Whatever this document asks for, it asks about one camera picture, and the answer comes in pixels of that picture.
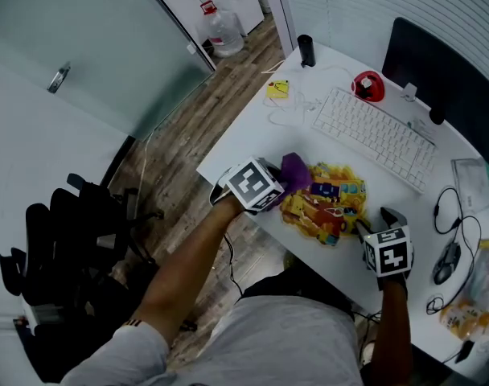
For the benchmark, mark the purple cloth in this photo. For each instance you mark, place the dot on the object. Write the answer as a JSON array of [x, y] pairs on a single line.
[[294, 173]]

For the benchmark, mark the red round tape dispenser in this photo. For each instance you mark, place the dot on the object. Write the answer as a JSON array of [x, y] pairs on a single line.
[[369, 86]]

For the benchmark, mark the black office chair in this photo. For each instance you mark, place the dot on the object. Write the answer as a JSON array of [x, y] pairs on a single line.
[[75, 239]]

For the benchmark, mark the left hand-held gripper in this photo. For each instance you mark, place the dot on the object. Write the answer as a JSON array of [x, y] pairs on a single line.
[[253, 184]]

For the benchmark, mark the white water dispenser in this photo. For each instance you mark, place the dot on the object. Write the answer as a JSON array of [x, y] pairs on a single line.
[[244, 2]]

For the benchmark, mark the person's grey shirt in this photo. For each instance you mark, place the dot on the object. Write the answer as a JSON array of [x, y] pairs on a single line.
[[268, 344]]

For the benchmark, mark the clear plastic packet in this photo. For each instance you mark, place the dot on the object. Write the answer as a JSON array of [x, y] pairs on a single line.
[[471, 183]]

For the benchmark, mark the person's left forearm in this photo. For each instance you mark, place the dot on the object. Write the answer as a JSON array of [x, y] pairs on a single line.
[[184, 272]]

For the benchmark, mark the black plug adapter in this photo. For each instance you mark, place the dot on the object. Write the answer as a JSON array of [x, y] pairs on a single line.
[[465, 351]]

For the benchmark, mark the black monitor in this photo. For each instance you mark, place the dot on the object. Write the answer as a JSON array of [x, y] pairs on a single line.
[[449, 75]]

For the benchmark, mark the clear water jug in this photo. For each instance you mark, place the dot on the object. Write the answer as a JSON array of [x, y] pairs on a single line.
[[225, 32]]

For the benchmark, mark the black bin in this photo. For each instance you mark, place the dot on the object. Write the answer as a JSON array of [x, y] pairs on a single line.
[[263, 0]]

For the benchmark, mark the white keyboard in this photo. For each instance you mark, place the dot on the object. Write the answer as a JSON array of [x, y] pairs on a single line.
[[373, 137]]

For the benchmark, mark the black computer mouse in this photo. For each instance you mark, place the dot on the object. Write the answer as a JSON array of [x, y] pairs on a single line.
[[446, 264]]

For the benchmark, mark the black cylinder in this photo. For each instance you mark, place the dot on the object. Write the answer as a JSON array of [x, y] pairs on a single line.
[[306, 50]]

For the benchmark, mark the person's right forearm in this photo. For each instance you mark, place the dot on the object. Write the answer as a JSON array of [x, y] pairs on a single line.
[[393, 332]]

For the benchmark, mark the frosted glass door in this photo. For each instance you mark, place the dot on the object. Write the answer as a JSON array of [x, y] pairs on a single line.
[[108, 46]]

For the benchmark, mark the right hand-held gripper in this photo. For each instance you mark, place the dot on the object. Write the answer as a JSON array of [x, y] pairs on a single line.
[[389, 253]]

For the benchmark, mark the person's black shorts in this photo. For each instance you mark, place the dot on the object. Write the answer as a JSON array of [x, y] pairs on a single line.
[[305, 286]]

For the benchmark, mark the small white stand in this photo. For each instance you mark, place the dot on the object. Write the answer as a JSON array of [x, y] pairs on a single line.
[[409, 92]]

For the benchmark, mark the yellow notepad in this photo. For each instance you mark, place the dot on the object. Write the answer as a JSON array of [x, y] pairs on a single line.
[[278, 89]]

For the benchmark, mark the plastic bag of oranges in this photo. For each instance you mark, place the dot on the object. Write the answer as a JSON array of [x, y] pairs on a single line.
[[467, 318]]

